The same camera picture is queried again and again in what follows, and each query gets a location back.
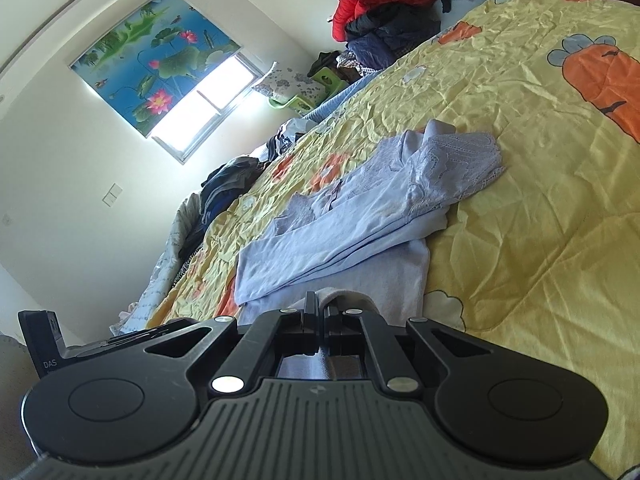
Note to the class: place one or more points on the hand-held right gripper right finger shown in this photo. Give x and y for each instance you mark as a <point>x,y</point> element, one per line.
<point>331,325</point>

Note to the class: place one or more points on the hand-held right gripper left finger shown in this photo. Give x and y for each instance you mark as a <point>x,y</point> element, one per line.
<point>311,320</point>

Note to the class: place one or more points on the light blue long-sleeve top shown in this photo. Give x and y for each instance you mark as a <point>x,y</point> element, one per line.
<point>360,220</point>

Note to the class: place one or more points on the pile of dark folded clothes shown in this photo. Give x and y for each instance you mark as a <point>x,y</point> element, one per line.
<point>227,185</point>

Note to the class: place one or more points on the white plastic bag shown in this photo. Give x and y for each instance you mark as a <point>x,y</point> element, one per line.
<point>289,132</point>

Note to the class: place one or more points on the blue knitted blanket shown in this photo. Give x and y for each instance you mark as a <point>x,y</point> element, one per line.
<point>340,97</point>

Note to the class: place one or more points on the window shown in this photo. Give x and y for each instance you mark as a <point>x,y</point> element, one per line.
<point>210,105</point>

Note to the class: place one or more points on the green plastic stool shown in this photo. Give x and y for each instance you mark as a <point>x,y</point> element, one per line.
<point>320,82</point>

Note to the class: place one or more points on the grey floral pillow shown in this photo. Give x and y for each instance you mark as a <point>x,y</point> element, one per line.
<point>285,82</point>

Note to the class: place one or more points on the yellow carrot-print quilt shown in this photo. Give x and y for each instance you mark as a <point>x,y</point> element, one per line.
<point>525,170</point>

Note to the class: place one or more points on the dark cloth on stool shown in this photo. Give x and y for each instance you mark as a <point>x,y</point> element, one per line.
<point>322,62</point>

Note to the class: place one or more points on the houndstooth cloth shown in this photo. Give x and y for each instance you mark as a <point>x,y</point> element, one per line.
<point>349,62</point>

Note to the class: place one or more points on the navy puffer jacket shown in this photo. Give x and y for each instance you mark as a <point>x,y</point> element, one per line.
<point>380,42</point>

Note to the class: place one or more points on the lotus print roller blind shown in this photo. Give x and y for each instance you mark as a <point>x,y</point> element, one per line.
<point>150,55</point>

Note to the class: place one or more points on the red puffer jacket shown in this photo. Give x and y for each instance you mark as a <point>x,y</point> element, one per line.
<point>375,2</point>

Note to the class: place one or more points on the white wall switch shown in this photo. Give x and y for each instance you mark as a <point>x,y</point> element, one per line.
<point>112,196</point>

